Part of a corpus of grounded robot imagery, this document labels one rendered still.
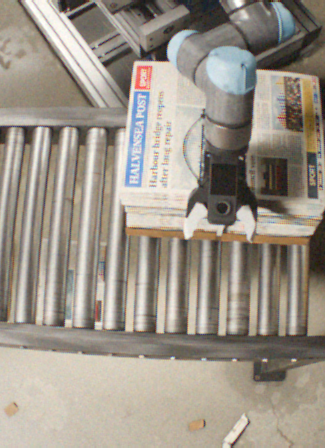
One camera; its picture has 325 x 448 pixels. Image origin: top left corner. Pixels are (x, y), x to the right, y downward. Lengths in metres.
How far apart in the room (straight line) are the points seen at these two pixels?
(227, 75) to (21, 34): 1.74
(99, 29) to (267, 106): 1.17
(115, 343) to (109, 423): 0.83
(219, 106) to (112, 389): 1.36
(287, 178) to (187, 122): 0.21
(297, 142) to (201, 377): 1.13
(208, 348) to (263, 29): 0.66
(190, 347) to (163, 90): 0.52
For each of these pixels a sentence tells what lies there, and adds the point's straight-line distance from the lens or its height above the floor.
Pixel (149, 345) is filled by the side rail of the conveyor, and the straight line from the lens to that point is 1.37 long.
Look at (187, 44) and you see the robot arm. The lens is 1.06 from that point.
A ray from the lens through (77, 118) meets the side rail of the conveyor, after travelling 1.51.
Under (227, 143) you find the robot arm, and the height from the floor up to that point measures 1.22.
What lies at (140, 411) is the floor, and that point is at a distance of 2.17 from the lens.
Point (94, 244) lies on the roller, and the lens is 1.42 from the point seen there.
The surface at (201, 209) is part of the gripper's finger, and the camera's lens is 1.11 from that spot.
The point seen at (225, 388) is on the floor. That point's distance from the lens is 2.17.
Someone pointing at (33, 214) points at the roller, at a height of 0.80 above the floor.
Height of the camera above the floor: 2.16
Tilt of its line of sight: 75 degrees down
